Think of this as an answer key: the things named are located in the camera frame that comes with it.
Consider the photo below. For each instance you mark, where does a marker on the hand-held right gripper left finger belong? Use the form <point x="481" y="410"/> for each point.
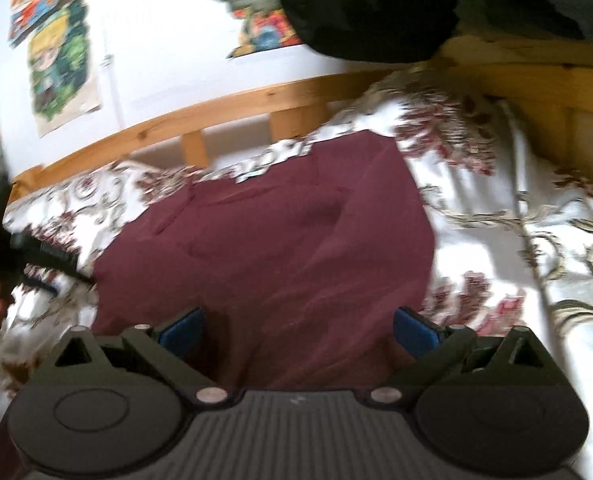
<point x="182" y="331"/>

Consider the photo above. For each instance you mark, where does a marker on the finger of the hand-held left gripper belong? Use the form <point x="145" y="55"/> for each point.
<point x="51" y="259"/>
<point x="39" y="284"/>

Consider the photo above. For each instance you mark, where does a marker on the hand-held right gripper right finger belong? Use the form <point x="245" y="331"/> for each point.
<point x="415" y="330"/>

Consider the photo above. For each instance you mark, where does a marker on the maroon shirt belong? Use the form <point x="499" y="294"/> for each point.
<point x="276" y="240"/>

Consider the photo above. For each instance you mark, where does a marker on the floral white bedspread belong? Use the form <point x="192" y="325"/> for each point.
<point x="481" y="200"/>

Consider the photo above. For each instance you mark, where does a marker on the dark padded jacket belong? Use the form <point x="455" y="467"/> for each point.
<point x="376" y="5"/>

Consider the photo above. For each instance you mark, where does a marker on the green cartoon figure wall poster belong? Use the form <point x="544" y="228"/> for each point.
<point x="62" y="67"/>

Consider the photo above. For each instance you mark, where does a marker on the wooden bed frame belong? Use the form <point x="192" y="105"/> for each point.
<point x="236" y="105"/>

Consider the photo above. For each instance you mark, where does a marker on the colourful cartoon wall poster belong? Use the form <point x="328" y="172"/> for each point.
<point x="40" y="0"/>

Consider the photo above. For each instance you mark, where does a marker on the cartoon character wall poster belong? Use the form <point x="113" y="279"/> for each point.
<point x="249" y="7"/>

